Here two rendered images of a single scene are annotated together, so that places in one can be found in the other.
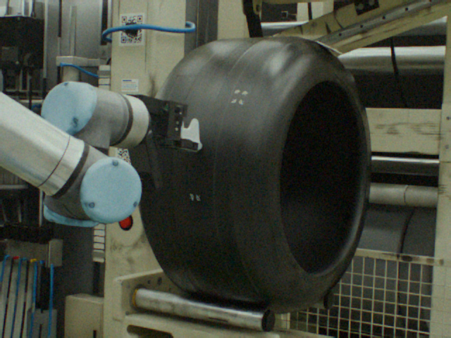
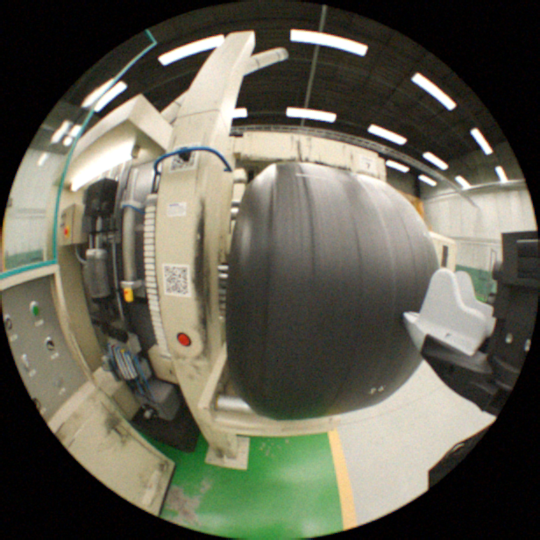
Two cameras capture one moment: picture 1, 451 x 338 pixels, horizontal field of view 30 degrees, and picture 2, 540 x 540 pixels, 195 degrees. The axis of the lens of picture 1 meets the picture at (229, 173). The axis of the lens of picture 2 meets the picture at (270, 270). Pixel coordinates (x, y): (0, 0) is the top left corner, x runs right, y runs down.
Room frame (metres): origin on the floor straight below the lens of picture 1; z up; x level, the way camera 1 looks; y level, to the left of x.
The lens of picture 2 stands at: (1.57, 0.23, 1.31)
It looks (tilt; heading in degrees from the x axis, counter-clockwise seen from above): 9 degrees down; 327
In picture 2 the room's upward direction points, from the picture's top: 3 degrees clockwise
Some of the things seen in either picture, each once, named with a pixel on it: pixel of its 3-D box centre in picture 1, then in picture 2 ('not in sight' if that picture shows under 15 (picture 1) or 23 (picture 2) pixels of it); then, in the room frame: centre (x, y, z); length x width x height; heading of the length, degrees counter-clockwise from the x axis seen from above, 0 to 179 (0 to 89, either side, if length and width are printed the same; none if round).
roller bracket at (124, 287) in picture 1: (170, 287); (223, 367); (1.97, 0.13, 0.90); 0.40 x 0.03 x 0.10; 147
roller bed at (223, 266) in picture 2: not in sight; (233, 292); (2.32, -0.04, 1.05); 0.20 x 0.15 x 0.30; 57
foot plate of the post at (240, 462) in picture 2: not in sight; (228, 450); (2.00, 0.20, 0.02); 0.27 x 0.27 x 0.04; 57
